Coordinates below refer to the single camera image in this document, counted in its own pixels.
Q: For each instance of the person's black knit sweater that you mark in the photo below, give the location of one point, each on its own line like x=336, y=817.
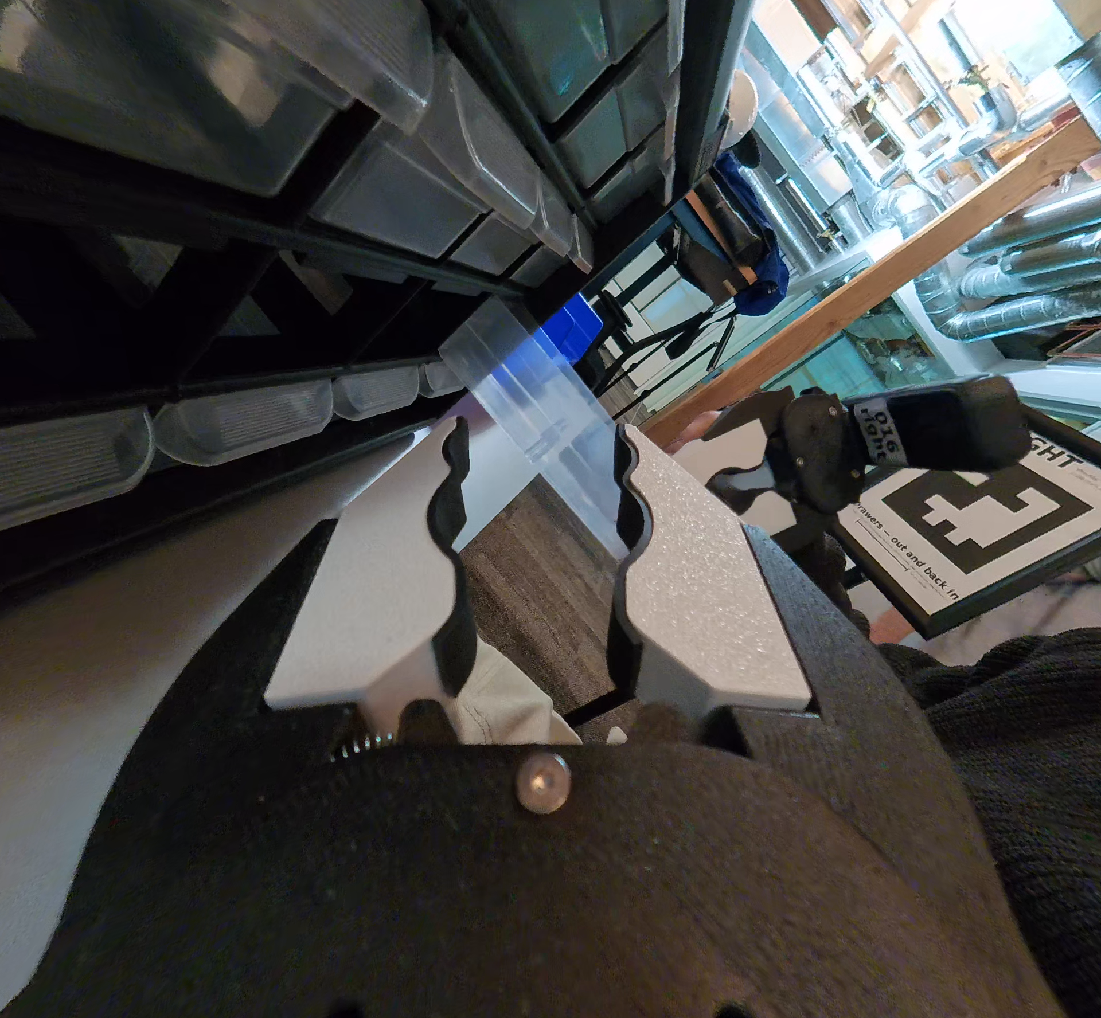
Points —
x=1015, y=777

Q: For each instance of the blue plastic bin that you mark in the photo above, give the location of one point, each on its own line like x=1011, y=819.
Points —
x=572, y=330

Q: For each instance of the rows of clear cabinet drawers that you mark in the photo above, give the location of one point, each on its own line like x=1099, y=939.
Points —
x=215, y=21

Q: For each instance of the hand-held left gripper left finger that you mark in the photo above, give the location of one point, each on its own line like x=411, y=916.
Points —
x=370, y=597

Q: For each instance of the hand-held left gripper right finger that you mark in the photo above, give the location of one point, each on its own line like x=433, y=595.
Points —
x=714, y=605

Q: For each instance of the grey desk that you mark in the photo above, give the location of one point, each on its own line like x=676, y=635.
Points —
x=129, y=648

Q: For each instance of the blue jacket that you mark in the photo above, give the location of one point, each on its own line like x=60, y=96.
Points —
x=761, y=278

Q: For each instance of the black drawer cabinet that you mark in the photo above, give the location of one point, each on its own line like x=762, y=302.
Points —
x=722, y=21

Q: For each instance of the black framed marker sign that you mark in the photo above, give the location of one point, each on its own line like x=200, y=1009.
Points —
x=972, y=519

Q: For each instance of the clear plastic drawer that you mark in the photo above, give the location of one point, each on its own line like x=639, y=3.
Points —
x=533, y=416

